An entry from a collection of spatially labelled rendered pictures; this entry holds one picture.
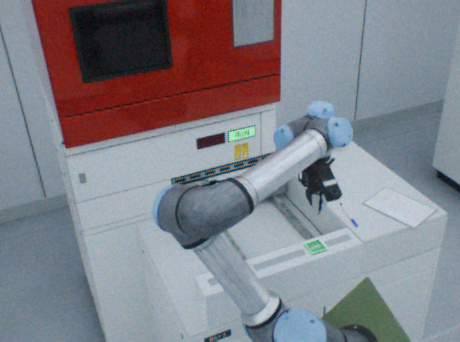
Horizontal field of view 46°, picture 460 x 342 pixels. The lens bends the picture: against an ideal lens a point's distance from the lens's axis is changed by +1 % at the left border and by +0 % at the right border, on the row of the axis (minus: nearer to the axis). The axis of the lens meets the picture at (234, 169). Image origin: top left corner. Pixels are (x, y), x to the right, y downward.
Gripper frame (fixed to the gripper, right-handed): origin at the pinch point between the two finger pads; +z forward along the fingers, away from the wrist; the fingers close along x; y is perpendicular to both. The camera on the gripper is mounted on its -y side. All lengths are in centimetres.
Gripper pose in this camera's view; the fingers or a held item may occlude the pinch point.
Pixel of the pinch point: (318, 212)
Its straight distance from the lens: 169.7
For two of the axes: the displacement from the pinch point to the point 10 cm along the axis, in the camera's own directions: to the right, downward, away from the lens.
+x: -9.2, 2.4, -3.2
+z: 0.3, 8.5, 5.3
